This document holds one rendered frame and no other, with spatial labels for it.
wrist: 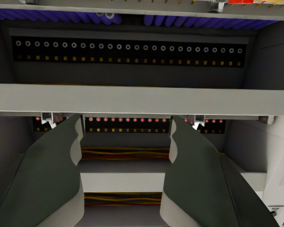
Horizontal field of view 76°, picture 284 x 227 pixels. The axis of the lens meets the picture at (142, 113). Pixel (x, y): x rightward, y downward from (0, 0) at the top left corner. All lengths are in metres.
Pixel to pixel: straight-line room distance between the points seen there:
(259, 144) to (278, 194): 0.12
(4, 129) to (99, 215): 0.36
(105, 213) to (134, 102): 0.44
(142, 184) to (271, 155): 0.28
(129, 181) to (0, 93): 0.29
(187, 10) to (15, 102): 0.31
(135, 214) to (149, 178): 0.25
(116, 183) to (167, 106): 0.21
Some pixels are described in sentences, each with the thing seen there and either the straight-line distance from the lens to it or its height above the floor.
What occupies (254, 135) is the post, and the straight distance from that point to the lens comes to 0.53.
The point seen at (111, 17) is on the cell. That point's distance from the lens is 0.35.
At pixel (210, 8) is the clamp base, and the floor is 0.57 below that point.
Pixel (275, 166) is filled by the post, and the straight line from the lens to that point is 0.49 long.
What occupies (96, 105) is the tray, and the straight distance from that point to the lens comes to 0.31.
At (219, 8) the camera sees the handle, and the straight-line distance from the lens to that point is 0.31.
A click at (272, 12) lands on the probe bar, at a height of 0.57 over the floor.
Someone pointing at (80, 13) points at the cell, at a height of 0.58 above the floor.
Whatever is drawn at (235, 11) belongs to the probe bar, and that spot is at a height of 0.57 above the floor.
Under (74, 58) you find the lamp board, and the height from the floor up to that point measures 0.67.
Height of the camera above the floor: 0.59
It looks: 27 degrees up
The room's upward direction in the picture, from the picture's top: 178 degrees counter-clockwise
